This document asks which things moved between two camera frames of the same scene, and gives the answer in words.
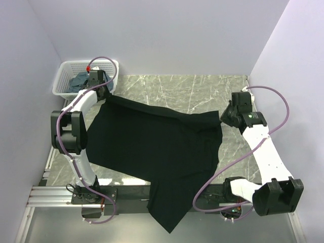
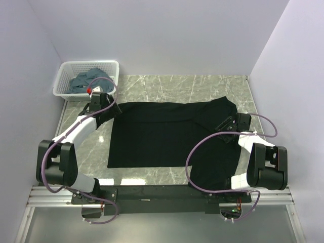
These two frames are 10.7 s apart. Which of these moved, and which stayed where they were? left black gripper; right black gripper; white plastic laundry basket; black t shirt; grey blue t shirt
Moved: left black gripper; black t shirt; right black gripper
Stayed: white plastic laundry basket; grey blue t shirt
